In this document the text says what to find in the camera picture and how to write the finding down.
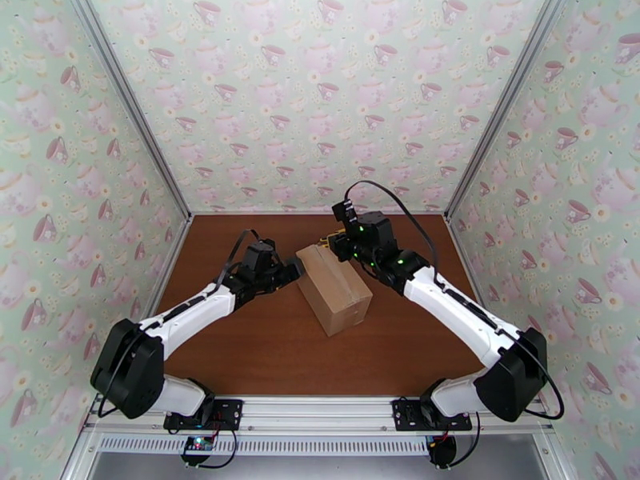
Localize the yellow black utility knife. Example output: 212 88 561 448
318 226 347 250

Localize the brown cardboard express box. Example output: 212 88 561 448
295 244 374 338

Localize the circuit board with green light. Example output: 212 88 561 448
181 435 217 456

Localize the black round adapter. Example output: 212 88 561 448
426 435 458 469

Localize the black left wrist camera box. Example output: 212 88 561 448
242 239 279 268

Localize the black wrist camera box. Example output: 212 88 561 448
242 239 279 268
331 198 359 227

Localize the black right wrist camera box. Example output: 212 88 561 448
331 198 359 227

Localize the aluminium table back rail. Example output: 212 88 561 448
191 210 447 217

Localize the aluminium table side rail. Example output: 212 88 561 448
446 217 494 325
142 217 194 320

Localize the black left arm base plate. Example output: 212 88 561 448
163 398 245 430

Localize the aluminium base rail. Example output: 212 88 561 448
82 392 554 436

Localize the black looped power cable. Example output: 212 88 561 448
450 412 482 467
167 424 239 470

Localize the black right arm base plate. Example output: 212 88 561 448
391 398 474 432

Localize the perforated white cable tray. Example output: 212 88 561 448
97 435 431 458

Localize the aluminium corner post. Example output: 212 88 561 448
442 0 572 224
66 0 194 221

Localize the aluminium frame leg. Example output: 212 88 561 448
532 423 572 480
59 428 101 480

